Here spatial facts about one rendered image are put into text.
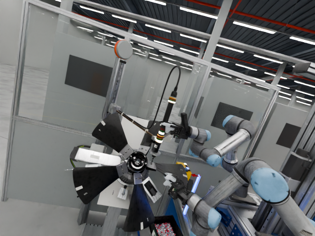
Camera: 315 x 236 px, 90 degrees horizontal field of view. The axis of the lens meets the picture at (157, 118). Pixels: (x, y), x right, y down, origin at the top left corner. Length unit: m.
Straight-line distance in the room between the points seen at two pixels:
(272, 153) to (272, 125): 0.69
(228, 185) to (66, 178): 1.68
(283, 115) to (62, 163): 4.47
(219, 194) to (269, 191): 0.26
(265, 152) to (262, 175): 3.97
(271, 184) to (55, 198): 2.08
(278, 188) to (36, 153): 2.00
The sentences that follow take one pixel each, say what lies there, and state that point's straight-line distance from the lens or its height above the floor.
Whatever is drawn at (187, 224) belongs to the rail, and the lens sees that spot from 1.30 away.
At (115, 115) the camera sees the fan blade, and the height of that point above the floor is 1.41.
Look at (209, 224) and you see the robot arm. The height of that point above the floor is 1.16.
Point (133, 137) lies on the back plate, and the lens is 1.31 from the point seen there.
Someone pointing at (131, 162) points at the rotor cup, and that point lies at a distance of 0.98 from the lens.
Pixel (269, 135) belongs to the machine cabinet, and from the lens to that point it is 4.65.
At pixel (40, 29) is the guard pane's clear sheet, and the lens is 1.88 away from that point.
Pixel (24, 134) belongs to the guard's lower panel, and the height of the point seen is 0.83.
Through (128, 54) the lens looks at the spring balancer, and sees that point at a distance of 1.50.
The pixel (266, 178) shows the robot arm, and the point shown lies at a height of 1.47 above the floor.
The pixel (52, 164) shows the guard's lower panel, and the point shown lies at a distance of 2.07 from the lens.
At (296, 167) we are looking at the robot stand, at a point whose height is 1.45.
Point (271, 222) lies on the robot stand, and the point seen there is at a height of 1.06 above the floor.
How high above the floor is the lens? 1.69
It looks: 12 degrees down
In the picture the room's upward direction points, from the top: 17 degrees clockwise
